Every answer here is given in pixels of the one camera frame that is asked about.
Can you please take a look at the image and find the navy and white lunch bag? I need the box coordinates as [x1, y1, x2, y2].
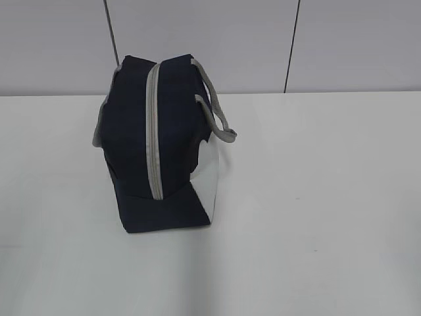
[92, 54, 237, 234]

